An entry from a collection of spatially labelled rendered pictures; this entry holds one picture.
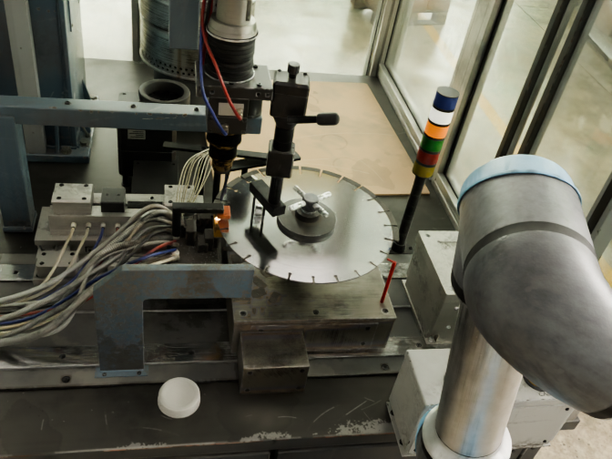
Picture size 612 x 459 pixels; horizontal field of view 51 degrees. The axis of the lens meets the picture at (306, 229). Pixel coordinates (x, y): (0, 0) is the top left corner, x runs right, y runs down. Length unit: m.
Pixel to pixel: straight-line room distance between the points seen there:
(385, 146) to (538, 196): 1.27
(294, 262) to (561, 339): 0.65
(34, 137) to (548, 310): 1.33
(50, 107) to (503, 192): 0.91
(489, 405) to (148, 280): 0.53
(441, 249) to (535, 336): 0.78
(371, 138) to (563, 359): 1.40
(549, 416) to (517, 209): 0.64
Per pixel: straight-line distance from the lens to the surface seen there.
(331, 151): 1.78
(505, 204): 0.60
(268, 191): 1.14
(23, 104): 1.31
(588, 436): 2.37
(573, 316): 0.54
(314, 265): 1.11
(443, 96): 1.27
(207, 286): 1.03
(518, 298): 0.54
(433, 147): 1.32
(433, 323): 1.27
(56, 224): 1.35
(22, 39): 1.53
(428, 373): 1.07
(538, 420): 1.18
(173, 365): 1.19
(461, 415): 0.81
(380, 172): 1.74
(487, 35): 1.57
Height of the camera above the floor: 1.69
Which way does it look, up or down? 39 degrees down
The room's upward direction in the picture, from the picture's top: 11 degrees clockwise
